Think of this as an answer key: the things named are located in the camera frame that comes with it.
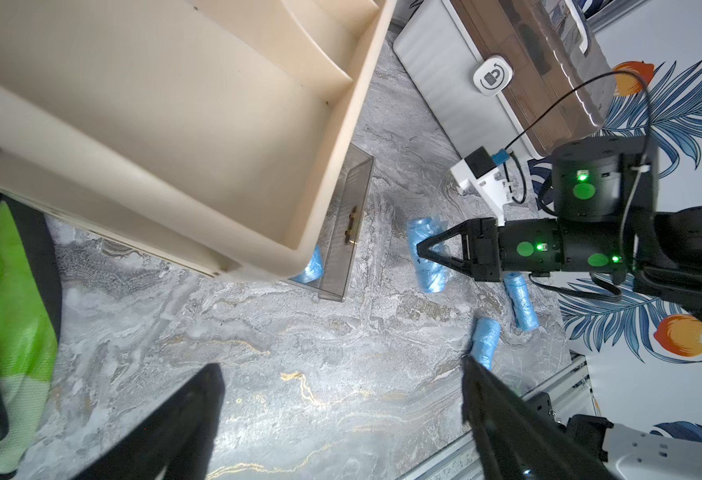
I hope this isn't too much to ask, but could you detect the green black work glove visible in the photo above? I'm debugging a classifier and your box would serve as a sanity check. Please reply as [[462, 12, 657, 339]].
[[0, 193, 63, 479]]

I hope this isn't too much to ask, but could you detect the black cable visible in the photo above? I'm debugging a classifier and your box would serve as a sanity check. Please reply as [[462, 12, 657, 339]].
[[500, 69, 656, 217]]

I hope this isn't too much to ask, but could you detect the beige drawer organizer cabinet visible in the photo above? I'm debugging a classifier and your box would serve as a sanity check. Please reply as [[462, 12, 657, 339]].
[[0, 1, 395, 281]]

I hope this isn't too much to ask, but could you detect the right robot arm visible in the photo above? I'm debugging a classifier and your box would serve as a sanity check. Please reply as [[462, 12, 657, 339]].
[[417, 136, 702, 322]]

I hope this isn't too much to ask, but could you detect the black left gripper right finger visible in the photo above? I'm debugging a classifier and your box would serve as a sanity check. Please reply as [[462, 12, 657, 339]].
[[462, 356, 613, 479]]

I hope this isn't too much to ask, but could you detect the blue bag roll two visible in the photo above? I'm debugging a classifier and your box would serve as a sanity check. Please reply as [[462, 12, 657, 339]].
[[469, 317, 501, 370]]

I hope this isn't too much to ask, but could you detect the brown lid storage box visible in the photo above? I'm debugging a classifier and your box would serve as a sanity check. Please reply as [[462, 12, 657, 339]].
[[393, 0, 616, 159]]

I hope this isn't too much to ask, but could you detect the transparent bottom drawer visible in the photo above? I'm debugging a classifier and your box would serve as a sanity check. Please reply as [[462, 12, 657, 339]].
[[288, 144, 375, 302]]

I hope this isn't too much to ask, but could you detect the blue bag roll three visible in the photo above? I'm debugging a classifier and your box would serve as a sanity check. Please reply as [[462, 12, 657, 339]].
[[406, 215, 452, 295]]

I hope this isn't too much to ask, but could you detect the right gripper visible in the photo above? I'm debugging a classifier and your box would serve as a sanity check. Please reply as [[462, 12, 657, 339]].
[[416, 218, 627, 284]]

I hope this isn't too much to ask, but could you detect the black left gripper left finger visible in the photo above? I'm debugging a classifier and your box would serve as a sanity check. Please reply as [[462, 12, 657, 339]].
[[76, 363, 225, 479]]

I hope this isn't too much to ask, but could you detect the blue bag roll one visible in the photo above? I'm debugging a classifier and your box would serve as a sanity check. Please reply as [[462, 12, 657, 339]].
[[292, 245, 324, 284]]

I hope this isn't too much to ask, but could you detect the blue bag roll five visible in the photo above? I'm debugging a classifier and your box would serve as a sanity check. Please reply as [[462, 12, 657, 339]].
[[503, 272, 539, 332]]

